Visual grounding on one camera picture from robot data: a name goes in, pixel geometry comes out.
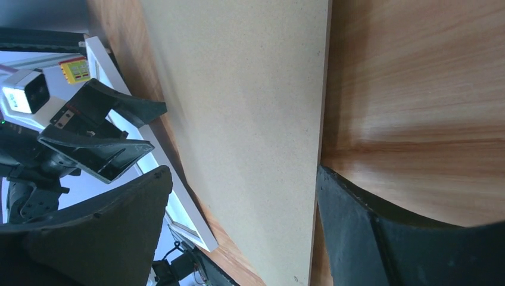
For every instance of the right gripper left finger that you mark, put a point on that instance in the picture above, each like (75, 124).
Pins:
(109, 239)

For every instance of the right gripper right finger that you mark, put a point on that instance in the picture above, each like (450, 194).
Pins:
(371, 241)

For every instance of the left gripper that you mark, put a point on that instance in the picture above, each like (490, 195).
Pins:
(81, 132)

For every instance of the light wooden picture frame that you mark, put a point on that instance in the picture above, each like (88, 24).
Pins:
(181, 213)

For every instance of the brown backing board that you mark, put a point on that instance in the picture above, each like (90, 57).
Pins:
(244, 82)

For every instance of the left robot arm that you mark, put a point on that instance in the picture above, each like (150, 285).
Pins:
(33, 171)

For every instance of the yellow toy house block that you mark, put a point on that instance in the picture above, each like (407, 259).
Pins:
(75, 70)

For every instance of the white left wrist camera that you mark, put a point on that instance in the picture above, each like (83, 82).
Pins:
(25, 98)

